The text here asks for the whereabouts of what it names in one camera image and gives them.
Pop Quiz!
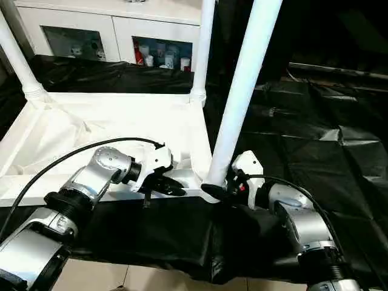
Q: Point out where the white plastic table top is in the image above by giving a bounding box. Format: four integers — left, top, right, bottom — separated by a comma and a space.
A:
0, 90, 222, 209

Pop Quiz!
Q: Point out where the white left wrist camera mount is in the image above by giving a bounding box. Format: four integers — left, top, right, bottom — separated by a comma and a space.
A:
130, 142, 174, 194

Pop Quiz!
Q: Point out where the beige curtain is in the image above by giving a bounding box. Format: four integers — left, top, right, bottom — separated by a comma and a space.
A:
0, 0, 34, 66

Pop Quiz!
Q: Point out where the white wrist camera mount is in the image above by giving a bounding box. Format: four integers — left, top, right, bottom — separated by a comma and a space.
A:
130, 142, 174, 194
231, 150, 264, 210

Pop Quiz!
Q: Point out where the black work mat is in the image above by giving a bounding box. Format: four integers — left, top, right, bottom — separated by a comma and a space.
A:
0, 54, 388, 286

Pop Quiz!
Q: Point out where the dark long rod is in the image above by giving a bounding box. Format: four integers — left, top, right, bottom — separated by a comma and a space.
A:
287, 62, 388, 80

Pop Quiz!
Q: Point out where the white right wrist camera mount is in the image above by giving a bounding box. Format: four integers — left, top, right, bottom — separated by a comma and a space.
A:
231, 150, 264, 210

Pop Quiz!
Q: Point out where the white glass door cabinet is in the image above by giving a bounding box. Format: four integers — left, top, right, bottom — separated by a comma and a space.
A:
13, 0, 204, 72

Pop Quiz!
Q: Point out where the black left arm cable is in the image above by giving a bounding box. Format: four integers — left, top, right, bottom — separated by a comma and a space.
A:
0, 137, 166, 237

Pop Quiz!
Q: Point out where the white tub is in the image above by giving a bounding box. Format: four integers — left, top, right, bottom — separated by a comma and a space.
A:
164, 50, 177, 70

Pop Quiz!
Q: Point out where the white plastic table leg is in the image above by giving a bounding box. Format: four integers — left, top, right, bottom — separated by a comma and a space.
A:
0, 8, 45, 101
207, 0, 283, 186
189, 0, 216, 105

